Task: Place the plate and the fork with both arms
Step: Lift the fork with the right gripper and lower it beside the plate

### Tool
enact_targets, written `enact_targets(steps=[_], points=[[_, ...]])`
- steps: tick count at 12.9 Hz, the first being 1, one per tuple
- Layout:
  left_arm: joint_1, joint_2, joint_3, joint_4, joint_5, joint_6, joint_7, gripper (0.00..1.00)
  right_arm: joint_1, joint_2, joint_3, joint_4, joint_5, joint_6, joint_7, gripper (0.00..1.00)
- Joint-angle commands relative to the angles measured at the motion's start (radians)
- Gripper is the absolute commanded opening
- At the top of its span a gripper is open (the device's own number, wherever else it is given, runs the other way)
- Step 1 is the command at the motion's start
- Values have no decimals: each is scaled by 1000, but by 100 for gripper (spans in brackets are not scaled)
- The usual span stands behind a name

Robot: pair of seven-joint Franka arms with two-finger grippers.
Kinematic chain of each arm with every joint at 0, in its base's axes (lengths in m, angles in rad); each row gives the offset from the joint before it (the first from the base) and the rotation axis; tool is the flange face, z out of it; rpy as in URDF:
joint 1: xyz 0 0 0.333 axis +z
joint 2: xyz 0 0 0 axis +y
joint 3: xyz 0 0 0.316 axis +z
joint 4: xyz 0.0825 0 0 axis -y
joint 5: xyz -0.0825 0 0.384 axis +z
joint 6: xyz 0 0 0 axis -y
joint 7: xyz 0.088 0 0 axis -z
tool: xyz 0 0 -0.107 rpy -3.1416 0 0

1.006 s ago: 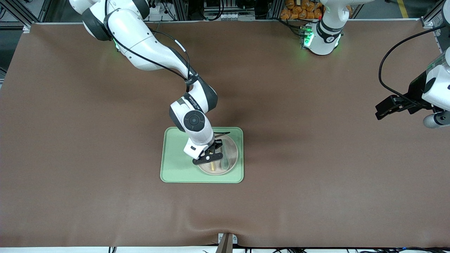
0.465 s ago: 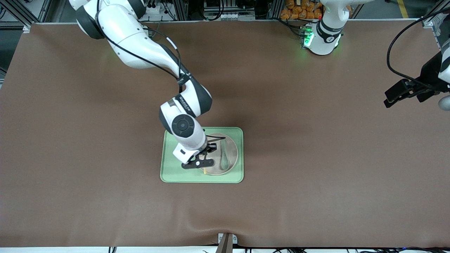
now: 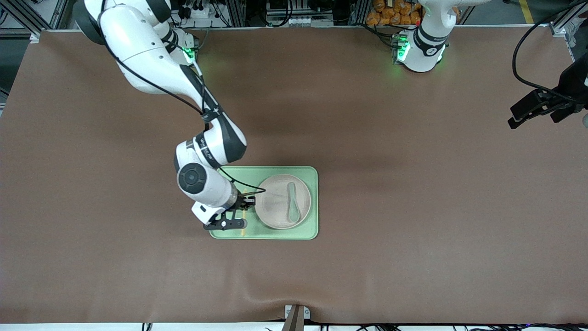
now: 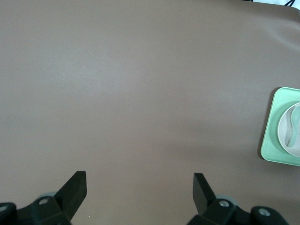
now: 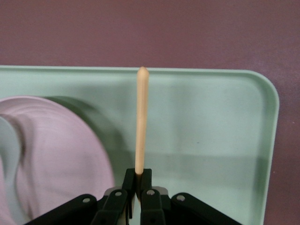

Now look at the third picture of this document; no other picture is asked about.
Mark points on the round beige plate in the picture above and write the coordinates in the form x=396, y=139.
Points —
x=275, y=207

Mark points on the pile of orange items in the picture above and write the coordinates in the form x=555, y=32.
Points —
x=390, y=14

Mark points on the metal table clamp bracket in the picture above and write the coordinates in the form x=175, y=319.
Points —
x=296, y=315

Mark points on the aluminium frame profile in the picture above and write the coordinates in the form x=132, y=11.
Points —
x=567, y=20
x=41, y=14
x=360, y=11
x=235, y=11

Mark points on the light green rectangular tray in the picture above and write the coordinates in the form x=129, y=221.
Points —
x=285, y=233

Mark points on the white power strip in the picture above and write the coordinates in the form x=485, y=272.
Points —
x=204, y=12
x=289, y=21

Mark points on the green plastic spoon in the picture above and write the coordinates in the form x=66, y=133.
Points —
x=294, y=214

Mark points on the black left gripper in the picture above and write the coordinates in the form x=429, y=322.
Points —
x=571, y=88

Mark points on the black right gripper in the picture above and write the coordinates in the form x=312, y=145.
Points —
x=242, y=201

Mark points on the brown table cover sheet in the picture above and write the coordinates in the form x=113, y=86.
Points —
x=413, y=207

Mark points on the yellow plastic fork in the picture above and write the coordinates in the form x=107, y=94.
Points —
x=243, y=231

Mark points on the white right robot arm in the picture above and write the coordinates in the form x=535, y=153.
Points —
x=138, y=46

